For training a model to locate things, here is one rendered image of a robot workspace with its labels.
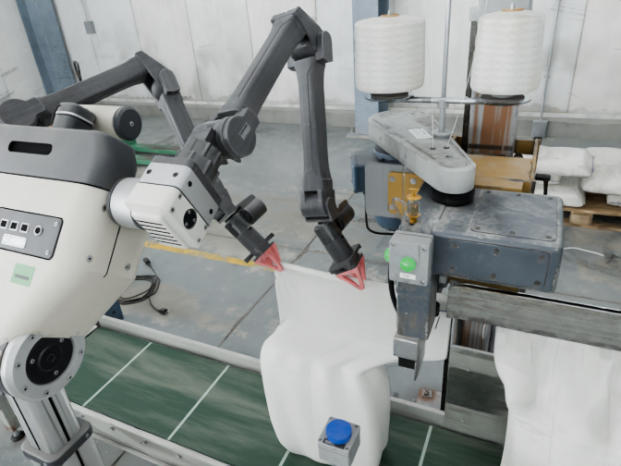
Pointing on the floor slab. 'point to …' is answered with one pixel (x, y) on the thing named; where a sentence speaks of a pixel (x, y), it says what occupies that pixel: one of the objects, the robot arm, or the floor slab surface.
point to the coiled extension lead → (146, 290)
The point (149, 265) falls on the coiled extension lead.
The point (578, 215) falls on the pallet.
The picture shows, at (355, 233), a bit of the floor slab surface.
